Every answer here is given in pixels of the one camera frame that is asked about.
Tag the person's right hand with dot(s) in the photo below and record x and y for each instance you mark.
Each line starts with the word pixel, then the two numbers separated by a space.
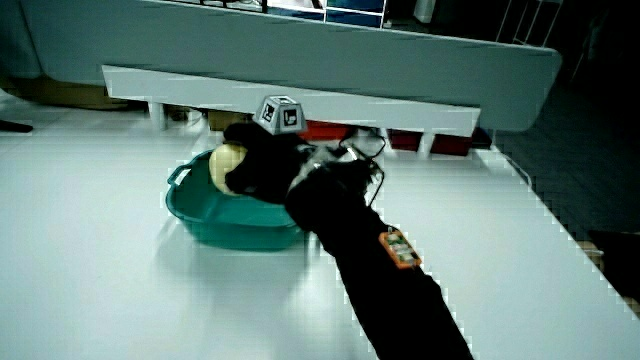
pixel 267 167

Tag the yellow pear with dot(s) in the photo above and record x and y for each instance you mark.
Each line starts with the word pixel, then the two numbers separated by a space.
pixel 223 162

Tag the teal plastic basin plate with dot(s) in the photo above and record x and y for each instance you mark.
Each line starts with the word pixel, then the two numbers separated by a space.
pixel 235 222

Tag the person's right forearm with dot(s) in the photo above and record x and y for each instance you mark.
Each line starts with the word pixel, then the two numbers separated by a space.
pixel 380 285

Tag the small cardboard box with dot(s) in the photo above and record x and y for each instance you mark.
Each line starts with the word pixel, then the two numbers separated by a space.
pixel 225 120

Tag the red storage box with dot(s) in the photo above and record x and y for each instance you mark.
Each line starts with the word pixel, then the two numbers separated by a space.
pixel 405 140
pixel 325 131
pixel 451 145

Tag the white low shelf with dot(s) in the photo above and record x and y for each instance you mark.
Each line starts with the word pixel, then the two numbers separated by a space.
pixel 200 92

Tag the large white table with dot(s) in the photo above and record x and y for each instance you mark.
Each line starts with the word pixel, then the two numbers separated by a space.
pixel 350 55

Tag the orange sensor module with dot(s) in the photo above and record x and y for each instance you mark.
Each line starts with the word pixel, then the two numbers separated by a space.
pixel 400 249

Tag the blue framed panel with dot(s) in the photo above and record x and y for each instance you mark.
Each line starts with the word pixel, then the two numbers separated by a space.
pixel 350 15

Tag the brown cardboard box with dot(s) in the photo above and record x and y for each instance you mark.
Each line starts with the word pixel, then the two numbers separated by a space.
pixel 65 92

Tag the black flat object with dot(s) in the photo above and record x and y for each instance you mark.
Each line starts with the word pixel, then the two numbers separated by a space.
pixel 14 126

